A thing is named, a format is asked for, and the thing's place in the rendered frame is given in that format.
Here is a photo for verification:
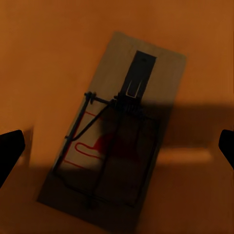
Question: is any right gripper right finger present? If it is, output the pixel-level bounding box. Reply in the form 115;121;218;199
218;129;234;169

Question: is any mousetrap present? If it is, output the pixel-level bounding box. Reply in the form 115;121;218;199
36;31;188;234

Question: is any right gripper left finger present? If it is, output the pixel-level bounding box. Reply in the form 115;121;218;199
0;130;25;188

